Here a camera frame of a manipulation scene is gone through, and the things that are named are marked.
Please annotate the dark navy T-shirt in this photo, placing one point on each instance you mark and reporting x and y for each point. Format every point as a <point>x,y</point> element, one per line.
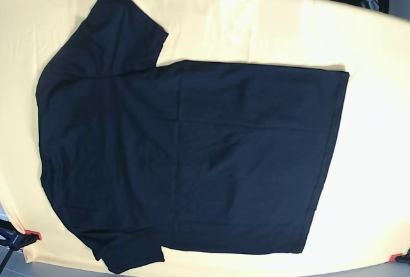
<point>195,156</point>

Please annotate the yellow table cloth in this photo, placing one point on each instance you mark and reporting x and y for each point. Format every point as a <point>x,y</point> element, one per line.
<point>362,218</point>

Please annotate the left red black clamp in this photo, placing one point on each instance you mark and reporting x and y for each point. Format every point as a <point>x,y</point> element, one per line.
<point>15,240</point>

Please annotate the red black clamp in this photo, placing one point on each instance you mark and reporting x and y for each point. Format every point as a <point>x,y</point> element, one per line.
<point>401,258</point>
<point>15,240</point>

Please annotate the right red black clamp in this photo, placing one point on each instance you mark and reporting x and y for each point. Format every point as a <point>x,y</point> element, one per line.
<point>401,258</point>

